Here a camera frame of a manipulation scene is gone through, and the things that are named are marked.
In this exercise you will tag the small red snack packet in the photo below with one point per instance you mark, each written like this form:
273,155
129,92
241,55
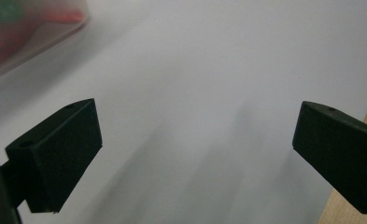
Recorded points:
3,34

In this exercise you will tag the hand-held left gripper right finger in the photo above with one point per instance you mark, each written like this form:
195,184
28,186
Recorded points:
343,155

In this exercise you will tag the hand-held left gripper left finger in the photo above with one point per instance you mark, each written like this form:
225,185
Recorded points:
59,155

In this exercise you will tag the clear plastic container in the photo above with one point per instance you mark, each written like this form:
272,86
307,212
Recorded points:
56,34

